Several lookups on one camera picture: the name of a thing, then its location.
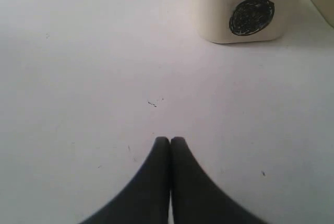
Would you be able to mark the cream bin with circle mark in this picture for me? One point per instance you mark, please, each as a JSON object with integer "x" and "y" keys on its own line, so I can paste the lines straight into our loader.
{"x": 237, "y": 21}

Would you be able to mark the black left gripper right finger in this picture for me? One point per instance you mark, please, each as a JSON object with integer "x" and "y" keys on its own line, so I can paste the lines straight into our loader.
{"x": 195, "y": 197}

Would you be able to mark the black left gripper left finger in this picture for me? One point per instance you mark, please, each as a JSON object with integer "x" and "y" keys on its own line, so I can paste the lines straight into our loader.
{"x": 146, "y": 198}

